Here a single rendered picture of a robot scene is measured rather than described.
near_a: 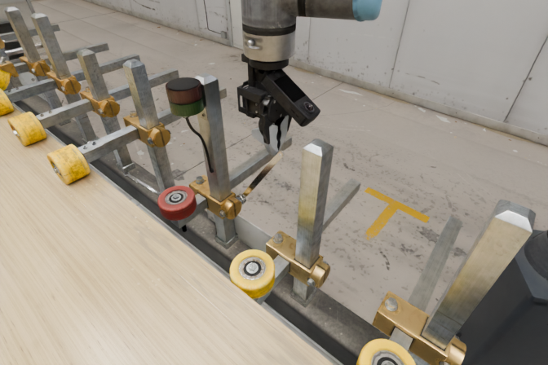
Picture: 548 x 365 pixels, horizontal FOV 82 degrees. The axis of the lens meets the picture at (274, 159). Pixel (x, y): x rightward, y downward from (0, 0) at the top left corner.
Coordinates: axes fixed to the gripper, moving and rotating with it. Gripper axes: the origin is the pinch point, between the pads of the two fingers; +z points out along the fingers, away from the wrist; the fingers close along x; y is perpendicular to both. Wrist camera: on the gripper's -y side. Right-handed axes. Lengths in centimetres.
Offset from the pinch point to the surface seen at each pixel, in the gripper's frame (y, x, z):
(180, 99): 9.0, 15.0, -15.0
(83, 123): 84, 9, 21
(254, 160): 14.3, -7.9, 14.2
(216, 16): 317, -266, 67
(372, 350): -32.6, 19.0, 9.3
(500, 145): -44, -225, 100
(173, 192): 16.5, 16.5, 9.8
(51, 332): 5.8, 46.6, 10.2
